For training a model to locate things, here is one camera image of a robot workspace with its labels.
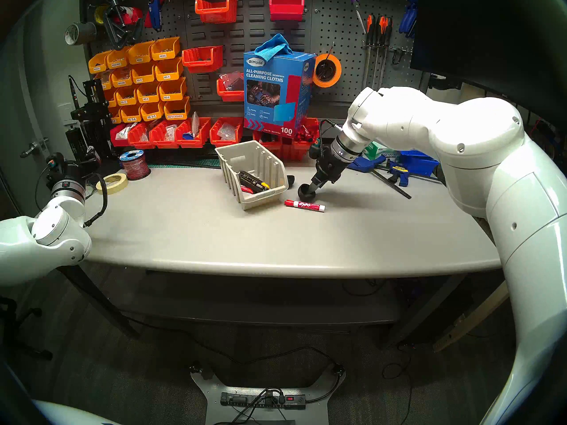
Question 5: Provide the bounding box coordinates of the dark red shelf bin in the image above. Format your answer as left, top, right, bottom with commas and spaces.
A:
109, 124, 133, 147

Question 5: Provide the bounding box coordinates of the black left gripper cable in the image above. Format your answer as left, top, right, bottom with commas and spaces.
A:
83, 174, 109, 228

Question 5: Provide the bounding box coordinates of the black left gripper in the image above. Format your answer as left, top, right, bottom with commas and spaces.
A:
46, 145, 104, 184

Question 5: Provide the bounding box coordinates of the orange bin labelled HEX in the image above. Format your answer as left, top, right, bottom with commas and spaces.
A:
164, 97, 191, 121

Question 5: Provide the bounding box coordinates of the orange-red wall bin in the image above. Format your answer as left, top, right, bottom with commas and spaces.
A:
182, 45, 224, 73
216, 73, 245, 102
195, 0, 238, 24

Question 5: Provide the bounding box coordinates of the dark grey C-clamp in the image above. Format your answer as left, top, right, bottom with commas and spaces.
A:
103, 0, 133, 50
125, 16, 146, 46

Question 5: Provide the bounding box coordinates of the grey duct tape roll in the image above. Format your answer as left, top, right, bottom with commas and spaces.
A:
65, 22, 97, 46

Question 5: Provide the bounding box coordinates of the orange bin labelled M3X6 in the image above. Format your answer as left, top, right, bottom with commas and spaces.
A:
151, 37, 182, 61

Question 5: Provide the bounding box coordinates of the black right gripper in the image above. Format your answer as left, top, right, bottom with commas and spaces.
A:
308, 150, 346, 195

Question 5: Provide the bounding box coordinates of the orange bin labelled M3-12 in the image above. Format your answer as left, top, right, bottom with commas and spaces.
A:
115, 86, 139, 107

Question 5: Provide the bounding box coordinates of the green white Kimtech wipes box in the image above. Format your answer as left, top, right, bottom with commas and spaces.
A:
363, 142, 401, 162

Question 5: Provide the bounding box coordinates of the black tool rack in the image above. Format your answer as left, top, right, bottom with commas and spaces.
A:
66, 121, 105, 161

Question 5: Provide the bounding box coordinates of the orange bin labelled M3-8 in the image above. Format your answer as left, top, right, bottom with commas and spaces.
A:
136, 82, 162, 105

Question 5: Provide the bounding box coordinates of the black soldering pen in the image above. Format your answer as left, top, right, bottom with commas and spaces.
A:
68, 74, 82, 110

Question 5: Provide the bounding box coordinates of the black tool with yellow end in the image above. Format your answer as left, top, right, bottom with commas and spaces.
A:
238, 171, 271, 191

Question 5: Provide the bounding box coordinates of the black monitor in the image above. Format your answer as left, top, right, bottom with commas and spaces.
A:
410, 0, 567, 128

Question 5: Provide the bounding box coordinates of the blue bar clamp yellow label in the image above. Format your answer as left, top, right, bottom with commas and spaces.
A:
389, 162, 413, 189

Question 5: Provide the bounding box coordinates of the blue plastic bin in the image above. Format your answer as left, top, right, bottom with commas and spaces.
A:
399, 151, 440, 177

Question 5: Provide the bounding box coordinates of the blue microfibre cloth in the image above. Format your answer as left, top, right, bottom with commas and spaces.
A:
255, 34, 293, 62

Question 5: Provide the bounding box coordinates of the black press stand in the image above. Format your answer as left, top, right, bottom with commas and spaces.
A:
70, 77, 111, 161

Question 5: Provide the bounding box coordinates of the red wire spool blue label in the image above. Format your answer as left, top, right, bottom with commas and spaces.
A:
119, 149, 151, 181

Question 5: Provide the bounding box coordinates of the orange bin labelled M3X5X4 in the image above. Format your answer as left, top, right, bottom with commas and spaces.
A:
88, 50, 112, 74

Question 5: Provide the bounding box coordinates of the black monitor mount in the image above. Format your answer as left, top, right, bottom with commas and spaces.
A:
427, 73, 463, 92

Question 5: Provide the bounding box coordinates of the orange black screwdriver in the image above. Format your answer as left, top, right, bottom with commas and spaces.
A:
379, 17, 394, 89
360, 15, 376, 93
372, 16, 387, 90

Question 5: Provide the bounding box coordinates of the black table leg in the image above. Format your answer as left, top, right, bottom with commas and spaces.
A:
62, 265, 140, 340

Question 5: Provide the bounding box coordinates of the stack of red bins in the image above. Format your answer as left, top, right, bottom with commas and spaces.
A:
268, 146, 315, 161

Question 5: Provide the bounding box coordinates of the silver door lever handle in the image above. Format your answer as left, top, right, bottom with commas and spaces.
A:
20, 138, 49, 159

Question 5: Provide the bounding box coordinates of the orange bin labelled M2.5-5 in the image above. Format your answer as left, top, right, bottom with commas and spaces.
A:
140, 102, 166, 123

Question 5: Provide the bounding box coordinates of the red Expo marker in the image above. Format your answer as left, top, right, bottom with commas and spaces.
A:
284, 199, 326, 213

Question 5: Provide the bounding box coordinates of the orange bin labelled M4-6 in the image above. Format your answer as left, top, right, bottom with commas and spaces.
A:
131, 62, 159, 85

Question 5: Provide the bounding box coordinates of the orange bin labelled M4X4X6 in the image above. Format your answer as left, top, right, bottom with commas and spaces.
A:
111, 67, 134, 89

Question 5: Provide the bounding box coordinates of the orange bin labelled M3X8 BAD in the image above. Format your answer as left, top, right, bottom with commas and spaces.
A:
106, 46, 132, 70

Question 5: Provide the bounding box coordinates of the beige plastic storage bin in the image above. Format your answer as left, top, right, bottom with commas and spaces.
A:
215, 140, 289, 211

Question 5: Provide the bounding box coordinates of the beige masking tape roll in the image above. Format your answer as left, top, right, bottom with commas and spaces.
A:
97, 173, 129, 196

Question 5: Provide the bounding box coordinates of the green cutting mat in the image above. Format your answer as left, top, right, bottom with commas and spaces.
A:
148, 147, 221, 169

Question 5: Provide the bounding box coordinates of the dark grey pegboard panel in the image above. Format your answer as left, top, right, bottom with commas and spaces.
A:
80, 0, 428, 115

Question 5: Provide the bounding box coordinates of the black power strip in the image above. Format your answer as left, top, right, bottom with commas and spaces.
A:
221, 392, 307, 410

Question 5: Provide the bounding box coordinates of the orange bin labelled M3-6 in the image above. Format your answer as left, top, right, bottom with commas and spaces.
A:
159, 78, 187, 103

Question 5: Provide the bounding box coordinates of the crimson wall bin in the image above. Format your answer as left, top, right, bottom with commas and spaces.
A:
269, 0, 306, 22

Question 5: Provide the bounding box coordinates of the glass door grey frame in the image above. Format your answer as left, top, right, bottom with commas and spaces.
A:
0, 12, 51, 225

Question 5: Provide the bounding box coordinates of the orange bin labelled M3-4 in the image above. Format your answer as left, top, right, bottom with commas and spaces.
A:
155, 58, 184, 82

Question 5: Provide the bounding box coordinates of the blue spring clamp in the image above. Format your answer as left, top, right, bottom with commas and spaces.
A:
398, 0, 419, 39

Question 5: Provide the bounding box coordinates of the blue cleaning cloths box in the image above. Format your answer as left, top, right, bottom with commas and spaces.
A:
243, 48, 317, 135

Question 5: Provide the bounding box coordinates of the orange tape roll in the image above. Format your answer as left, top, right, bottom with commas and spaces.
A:
314, 52, 342, 88

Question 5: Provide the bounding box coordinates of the red tape roll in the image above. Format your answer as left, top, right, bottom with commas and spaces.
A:
117, 6, 144, 25

